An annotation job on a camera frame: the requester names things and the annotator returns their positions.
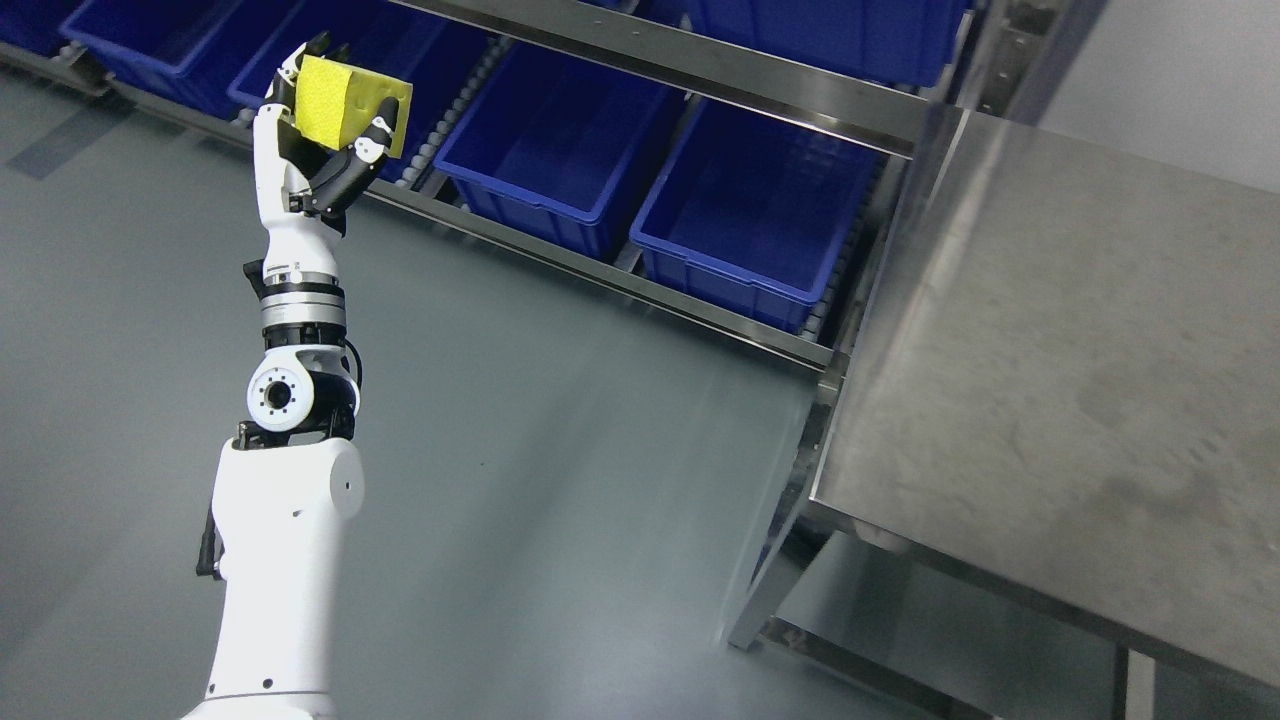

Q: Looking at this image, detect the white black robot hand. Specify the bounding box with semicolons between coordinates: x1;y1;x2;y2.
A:
252;29;403;284

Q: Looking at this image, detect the yellow foam block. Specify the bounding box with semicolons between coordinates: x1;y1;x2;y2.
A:
294;55;413;159

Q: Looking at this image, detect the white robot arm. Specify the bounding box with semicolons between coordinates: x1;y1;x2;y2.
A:
189;260;365;719

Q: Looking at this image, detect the blue bin lower middle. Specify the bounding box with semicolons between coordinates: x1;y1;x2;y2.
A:
434;44;685;261

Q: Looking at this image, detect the blue bin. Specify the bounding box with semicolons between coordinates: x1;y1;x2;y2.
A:
227;1;490;182
635;1;972;87
434;44;685;261
628;101;884;333
1;1;298;119

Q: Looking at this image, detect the metal shelf rack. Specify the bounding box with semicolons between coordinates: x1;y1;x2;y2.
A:
3;1;1101;370

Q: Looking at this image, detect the blue bin upper left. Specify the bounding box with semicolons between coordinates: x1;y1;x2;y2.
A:
1;1;298;119

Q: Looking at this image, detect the blue bin lower left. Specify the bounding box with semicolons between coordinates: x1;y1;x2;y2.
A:
227;1;490;182

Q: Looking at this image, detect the blue bin lower right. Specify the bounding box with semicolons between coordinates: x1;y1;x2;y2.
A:
628;101;884;333

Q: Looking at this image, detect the blue bin upper right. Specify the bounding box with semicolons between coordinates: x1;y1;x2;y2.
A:
635;1;972;87

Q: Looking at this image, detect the stainless steel table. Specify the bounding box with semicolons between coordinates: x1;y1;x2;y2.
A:
726;106;1277;719

